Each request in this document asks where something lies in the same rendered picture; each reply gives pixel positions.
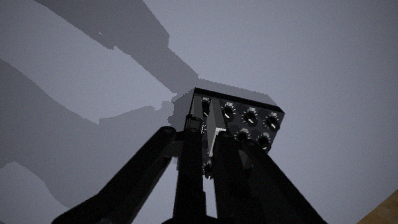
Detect black knob box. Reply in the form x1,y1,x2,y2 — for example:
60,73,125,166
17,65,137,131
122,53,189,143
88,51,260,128
189,87,285,180

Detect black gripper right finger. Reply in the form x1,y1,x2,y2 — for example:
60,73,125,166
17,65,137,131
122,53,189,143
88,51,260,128
206,99,328,224

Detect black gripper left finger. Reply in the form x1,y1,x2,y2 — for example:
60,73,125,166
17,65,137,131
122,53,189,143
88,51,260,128
51,95,207,224

